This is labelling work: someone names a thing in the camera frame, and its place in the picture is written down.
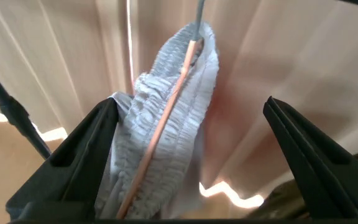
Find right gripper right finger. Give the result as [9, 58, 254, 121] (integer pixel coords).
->
[262, 96, 358, 218]

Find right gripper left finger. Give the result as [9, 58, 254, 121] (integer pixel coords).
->
[6, 97, 119, 220]

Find pink clothes hanger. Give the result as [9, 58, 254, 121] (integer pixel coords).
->
[116, 0, 206, 220]

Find pale blue-grey garment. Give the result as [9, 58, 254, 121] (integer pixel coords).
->
[94, 21, 221, 220]

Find beige curtain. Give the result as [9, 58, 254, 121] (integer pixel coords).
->
[0, 0, 358, 200]

